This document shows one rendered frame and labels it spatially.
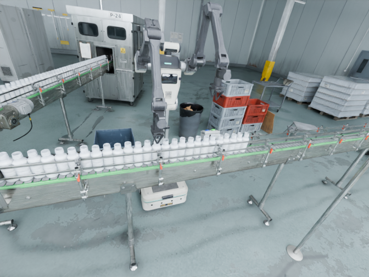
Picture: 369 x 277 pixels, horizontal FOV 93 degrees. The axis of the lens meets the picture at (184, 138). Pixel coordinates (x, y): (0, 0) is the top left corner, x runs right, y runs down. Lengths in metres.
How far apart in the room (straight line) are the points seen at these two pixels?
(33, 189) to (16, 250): 1.10
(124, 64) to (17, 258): 3.79
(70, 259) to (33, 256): 0.31
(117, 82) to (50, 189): 3.82
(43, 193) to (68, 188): 0.12
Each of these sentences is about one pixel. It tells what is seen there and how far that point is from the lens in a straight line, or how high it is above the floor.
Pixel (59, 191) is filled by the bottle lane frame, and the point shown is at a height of 0.91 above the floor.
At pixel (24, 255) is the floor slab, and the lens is 2.25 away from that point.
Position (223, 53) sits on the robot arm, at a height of 1.69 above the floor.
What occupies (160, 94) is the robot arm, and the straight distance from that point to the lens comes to 1.01.
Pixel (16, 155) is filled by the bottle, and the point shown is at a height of 1.16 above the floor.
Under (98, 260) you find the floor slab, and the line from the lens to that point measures 2.00.
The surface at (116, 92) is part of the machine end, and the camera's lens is 4.88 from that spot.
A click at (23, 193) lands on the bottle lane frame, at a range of 1.30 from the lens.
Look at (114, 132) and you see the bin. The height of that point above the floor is 0.92.
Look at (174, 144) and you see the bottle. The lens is 1.16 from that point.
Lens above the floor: 1.76
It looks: 30 degrees down
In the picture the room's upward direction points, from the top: 8 degrees clockwise
